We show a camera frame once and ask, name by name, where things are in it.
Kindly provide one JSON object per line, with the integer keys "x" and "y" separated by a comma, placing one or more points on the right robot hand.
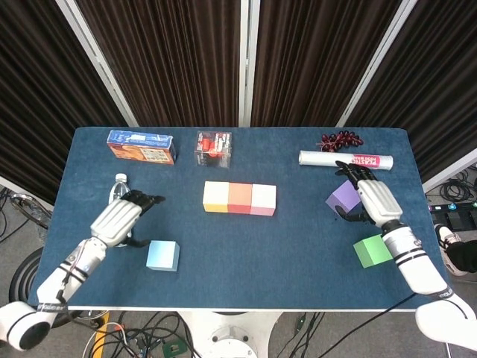
{"x": 378, "y": 201}

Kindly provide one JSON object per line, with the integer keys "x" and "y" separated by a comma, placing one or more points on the dark red grape bunch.
{"x": 341, "y": 139}

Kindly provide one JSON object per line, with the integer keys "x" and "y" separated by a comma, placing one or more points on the clear water bottle green label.
{"x": 118, "y": 188}

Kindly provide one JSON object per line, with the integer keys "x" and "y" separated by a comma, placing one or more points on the white table pedestal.
{"x": 231, "y": 332}

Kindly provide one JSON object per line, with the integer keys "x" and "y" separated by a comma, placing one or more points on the chrome metal stand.
{"x": 28, "y": 207}

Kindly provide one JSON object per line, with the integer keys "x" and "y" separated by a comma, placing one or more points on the orange cube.
{"x": 240, "y": 195}

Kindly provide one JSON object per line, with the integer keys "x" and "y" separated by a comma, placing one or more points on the light blue cube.
{"x": 161, "y": 253}

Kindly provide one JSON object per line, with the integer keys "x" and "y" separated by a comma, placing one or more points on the green cube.
{"x": 369, "y": 253}

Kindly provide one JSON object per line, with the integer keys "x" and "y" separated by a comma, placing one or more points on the blue orange snack box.
{"x": 141, "y": 149}

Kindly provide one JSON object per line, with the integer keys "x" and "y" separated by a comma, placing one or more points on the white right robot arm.
{"x": 421, "y": 272}

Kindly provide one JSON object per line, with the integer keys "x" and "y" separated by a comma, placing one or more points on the green electronic device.
{"x": 173, "y": 348}

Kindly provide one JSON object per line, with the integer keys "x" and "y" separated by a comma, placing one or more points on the pink cube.
{"x": 264, "y": 197}

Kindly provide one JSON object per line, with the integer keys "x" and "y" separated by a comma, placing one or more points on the brown pleated partition panel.
{"x": 316, "y": 56}
{"x": 167, "y": 56}
{"x": 428, "y": 74}
{"x": 37, "y": 93}

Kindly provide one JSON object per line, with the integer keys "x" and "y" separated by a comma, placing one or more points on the white sneaker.
{"x": 445, "y": 242}

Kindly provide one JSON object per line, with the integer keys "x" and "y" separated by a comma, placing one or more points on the black trouser leg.
{"x": 464, "y": 257}

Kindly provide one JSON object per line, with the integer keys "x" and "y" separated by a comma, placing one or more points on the plastic food wrap roll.
{"x": 324, "y": 158}

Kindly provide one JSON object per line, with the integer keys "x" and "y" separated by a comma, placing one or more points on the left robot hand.
{"x": 112, "y": 220}

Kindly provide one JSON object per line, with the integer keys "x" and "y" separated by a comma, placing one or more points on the black power strip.
{"x": 452, "y": 207}

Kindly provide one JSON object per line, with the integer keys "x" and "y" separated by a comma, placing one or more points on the blue table cloth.
{"x": 261, "y": 261}

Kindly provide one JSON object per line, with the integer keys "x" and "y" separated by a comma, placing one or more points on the clear box with red item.
{"x": 213, "y": 149}

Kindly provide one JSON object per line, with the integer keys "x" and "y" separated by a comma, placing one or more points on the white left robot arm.
{"x": 56, "y": 283}

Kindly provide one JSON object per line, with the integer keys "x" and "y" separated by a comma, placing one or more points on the yellow cube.
{"x": 216, "y": 194}

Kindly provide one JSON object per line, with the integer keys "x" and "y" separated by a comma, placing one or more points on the purple cube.
{"x": 344, "y": 195}

